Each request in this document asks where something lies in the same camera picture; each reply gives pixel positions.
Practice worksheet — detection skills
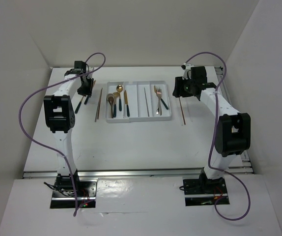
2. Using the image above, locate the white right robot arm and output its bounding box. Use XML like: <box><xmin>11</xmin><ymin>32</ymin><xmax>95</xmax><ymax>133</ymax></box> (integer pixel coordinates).
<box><xmin>173</xmin><ymin>64</ymin><xmax>251</xmax><ymax>194</ymax></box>

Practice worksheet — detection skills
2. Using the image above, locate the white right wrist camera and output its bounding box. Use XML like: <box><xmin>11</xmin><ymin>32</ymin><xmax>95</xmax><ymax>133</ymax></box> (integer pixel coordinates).
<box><xmin>181</xmin><ymin>63</ymin><xmax>194</xmax><ymax>80</ymax></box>

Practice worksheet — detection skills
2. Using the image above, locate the brown chopstick pair left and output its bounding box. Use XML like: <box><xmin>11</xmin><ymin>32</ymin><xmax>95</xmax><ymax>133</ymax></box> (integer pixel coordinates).
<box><xmin>94</xmin><ymin>88</ymin><xmax>103</xmax><ymax>122</ymax></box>

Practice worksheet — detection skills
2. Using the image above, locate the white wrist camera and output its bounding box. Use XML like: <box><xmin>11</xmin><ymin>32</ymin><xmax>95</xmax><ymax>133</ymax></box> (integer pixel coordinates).
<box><xmin>181</xmin><ymin>63</ymin><xmax>194</xmax><ymax>80</ymax></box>
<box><xmin>85</xmin><ymin>67</ymin><xmax>94</xmax><ymax>79</ymax></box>

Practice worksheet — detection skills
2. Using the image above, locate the gold knife green handle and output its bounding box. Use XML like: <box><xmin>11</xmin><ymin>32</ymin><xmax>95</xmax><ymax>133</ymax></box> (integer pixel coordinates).
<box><xmin>84</xmin><ymin>79</ymin><xmax>96</xmax><ymax>105</ymax></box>
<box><xmin>124</xmin><ymin>90</ymin><xmax>130</xmax><ymax>117</ymax></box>

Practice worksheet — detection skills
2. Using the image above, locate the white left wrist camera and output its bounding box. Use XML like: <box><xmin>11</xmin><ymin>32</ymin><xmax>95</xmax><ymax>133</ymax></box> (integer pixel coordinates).
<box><xmin>85</xmin><ymin>67</ymin><xmax>94</xmax><ymax>79</ymax></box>

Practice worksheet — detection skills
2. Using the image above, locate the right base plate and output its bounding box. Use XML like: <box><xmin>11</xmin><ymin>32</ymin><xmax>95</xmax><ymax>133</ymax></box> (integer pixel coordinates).
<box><xmin>179</xmin><ymin>178</ymin><xmax>230</xmax><ymax>207</ymax></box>

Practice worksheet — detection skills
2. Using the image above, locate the brown chopstick right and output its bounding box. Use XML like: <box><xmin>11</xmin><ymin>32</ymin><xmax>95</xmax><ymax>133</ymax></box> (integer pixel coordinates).
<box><xmin>178</xmin><ymin>97</ymin><xmax>186</xmax><ymax>125</ymax></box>

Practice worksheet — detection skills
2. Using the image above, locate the aluminium rail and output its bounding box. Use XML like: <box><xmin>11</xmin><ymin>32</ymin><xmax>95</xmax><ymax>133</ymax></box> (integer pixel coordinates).
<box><xmin>23</xmin><ymin>167</ymin><xmax>254</xmax><ymax>179</ymax></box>

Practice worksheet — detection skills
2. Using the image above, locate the metal chopstick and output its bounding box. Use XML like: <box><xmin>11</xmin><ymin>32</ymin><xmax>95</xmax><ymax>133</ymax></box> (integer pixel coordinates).
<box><xmin>143</xmin><ymin>87</ymin><xmax>150</xmax><ymax>117</ymax></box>

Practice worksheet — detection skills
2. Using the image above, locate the gold fork green handle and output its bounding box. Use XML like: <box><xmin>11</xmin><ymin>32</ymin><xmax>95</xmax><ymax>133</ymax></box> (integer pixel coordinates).
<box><xmin>154</xmin><ymin>85</ymin><xmax>169</xmax><ymax>110</ymax></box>
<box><xmin>74</xmin><ymin>96</ymin><xmax>85</xmax><ymax>114</ymax></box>

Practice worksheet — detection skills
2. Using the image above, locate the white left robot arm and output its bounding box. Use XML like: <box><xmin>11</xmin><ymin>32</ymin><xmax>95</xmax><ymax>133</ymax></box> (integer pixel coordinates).
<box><xmin>43</xmin><ymin>61</ymin><xmax>92</xmax><ymax>196</ymax></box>

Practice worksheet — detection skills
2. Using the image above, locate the white cutlery tray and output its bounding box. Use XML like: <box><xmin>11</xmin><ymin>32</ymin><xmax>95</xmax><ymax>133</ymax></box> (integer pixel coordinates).
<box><xmin>105</xmin><ymin>81</ymin><xmax>172</xmax><ymax>123</ymax></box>

